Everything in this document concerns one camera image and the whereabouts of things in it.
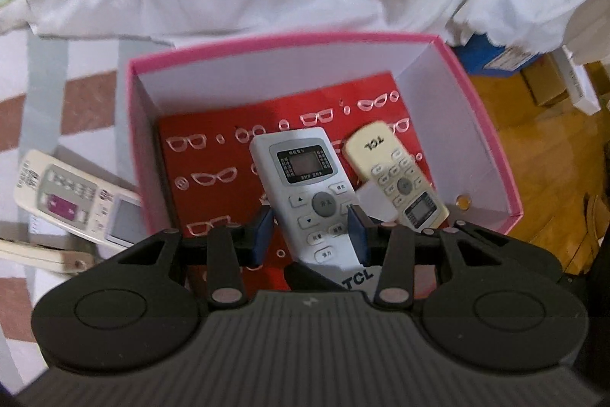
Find small white box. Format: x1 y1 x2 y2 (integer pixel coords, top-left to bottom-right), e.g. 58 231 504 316
356 181 398 222

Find cream Qunda remote purple buttons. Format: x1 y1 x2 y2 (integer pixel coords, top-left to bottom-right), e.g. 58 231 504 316
13 150 148 250

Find red glasses-print card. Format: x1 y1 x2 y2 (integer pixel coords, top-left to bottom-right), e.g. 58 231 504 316
156 72 430 238

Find pink cardboard box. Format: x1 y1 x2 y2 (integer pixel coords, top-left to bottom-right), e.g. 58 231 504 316
128 33 523 293

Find white flat box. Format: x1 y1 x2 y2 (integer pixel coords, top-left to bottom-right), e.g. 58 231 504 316
551 47 601 116

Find white TCL remote with screen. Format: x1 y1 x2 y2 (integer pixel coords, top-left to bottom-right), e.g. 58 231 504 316
249 127 380 298

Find long cream remote control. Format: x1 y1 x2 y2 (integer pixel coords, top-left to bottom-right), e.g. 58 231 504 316
1 239 96 275

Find blue box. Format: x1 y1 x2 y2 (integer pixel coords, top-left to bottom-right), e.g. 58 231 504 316
453 35 541 77

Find cream TCL remote control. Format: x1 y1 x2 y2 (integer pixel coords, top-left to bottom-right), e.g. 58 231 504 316
342 121 449 232

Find brown cardboard box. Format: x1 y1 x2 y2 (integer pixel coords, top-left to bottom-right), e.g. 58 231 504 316
520 55 569 108

